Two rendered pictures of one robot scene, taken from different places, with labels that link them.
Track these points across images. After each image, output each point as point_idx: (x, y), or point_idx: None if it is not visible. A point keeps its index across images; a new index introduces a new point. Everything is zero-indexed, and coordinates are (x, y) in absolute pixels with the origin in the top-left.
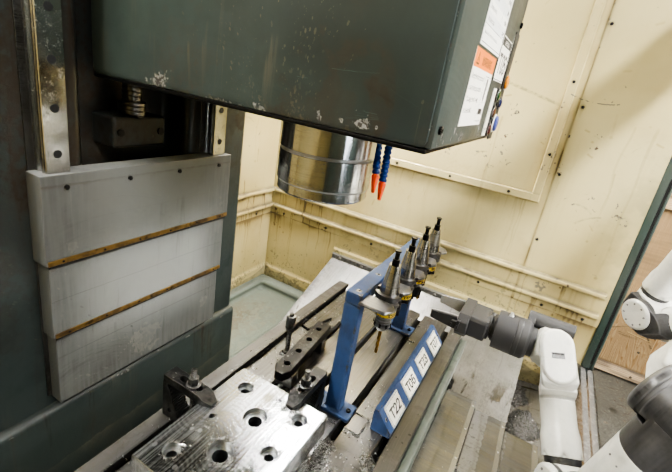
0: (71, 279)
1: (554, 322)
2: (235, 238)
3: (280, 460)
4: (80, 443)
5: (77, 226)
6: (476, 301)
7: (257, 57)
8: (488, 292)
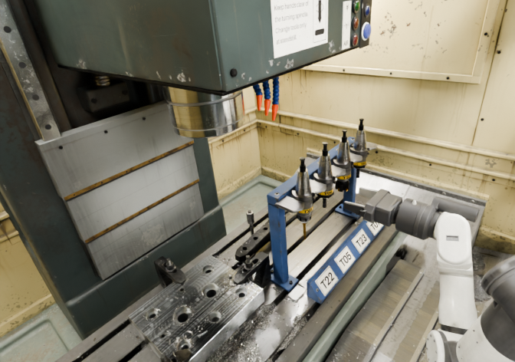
0: (84, 205)
1: (456, 206)
2: (231, 152)
3: (221, 321)
4: (126, 303)
5: (77, 171)
6: (387, 192)
7: (116, 36)
8: (441, 172)
